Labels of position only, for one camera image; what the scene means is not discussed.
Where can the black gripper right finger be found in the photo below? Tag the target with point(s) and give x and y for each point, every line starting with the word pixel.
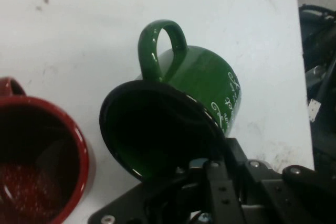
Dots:
pixel 296 182

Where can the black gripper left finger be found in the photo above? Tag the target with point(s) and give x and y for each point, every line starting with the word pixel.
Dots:
pixel 218 187

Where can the green mug with white script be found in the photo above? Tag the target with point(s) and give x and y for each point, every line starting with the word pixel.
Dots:
pixel 199 72

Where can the red enamel mug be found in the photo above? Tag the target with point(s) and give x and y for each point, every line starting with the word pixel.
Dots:
pixel 26 190

